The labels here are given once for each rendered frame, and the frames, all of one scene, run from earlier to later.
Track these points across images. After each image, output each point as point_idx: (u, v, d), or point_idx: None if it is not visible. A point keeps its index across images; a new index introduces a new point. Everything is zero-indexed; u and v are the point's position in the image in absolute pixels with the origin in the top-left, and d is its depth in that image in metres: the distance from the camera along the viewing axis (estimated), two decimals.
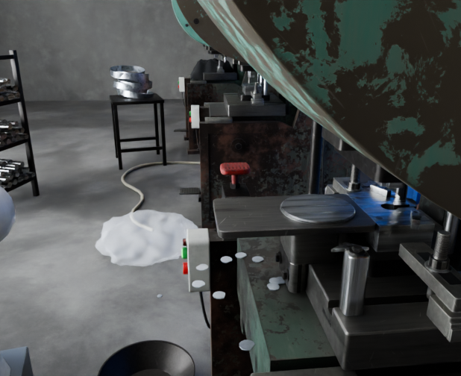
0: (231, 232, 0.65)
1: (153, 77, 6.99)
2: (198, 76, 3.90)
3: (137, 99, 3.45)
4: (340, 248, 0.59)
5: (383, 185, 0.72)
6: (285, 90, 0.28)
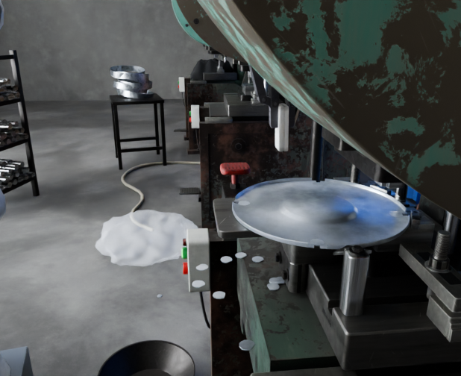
0: (231, 232, 0.65)
1: (153, 77, 6.99)
2: (198, 76, 3.90)
3: (137, 99, 3.45)
4: (342, 251, 0.58)
5: (383, 185, 0.72)
6: (285, 90, 0.28)
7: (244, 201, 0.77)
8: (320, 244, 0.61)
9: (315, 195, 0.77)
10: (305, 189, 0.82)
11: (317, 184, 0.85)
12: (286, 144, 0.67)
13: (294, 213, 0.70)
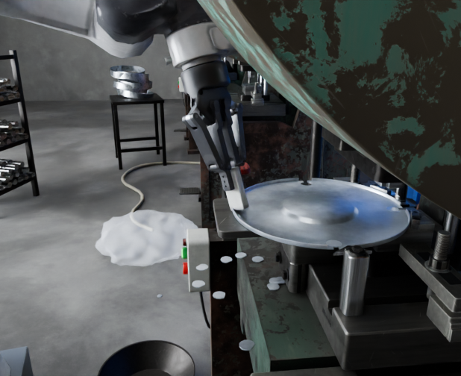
0: (231, 232, 0.65)
1: (153, 77, 6.99)
2: None
3: (137, 99, 3.45)
4: (342, 251, 0.58)
5: (383, 185, 0.72)
6: (285, 90, 0.28)
7: (326, 243, 0.61)
8: (395, 207, 0.74)
9: (292, 206, 0.73)
10: (265, 213, 0.71)
11: (245, 208, 0.73)
12: (246, 201, 0.71)
13: (350, 214, 0.70)
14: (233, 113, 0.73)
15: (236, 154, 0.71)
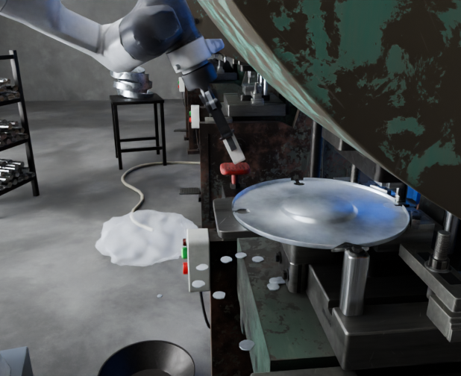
0: (231, 232, 0.65)
1: (153, 77, 6.99)
2: None
3: (137, 99, 3.45)
4: (340, 248, 0.59)
5: (383, 185, 0.72)
6: (285, 90, 0.28)
7: (392, 207, 0.74)
8: None
9: (328, 215, 0.69)
10: (349, 230, 0.65)
11: (342, 241, 0.62)
12: (243, 154, 1.04)
13: (330, 195, 0.78)
14: None
15: None
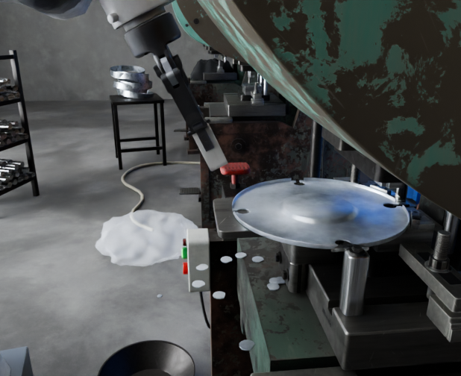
0: (231, 232, 0.65)
1: (153, 77, 6.99)
2: (198, 76, 3.90)
3: (137, 99, 3.45)
4: (340, 248, 0.59)
5: (383, 185, 0.72)
6: (285, 90, 0.28)
7: None
8: None
9: (342, 203, 0.74)
10: (364, 201, 0.76)
11: None
12: (224, 155, 0.69)
13: (286, 198, 0.76)
14: None
15: (201, 112, 0.67)
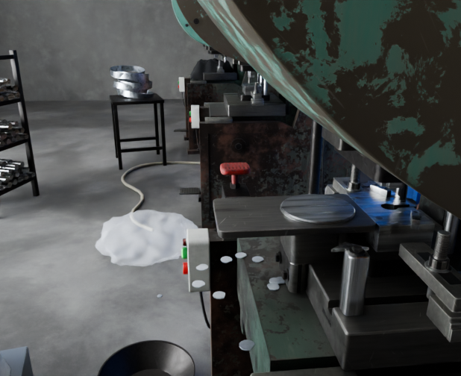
0: (231, 232, 0.65)
1: (153, 77, 6.99)
2: (198, 76, 3.90)
3: (137, 99, 3.45)
4: (340, 248, 0.59)
5: (383, 185, 0.72)
6: (285, 90, 0.28)
7: None
8: None
9: None
10: None
11: None
12: None
13: None
14: None
15: None
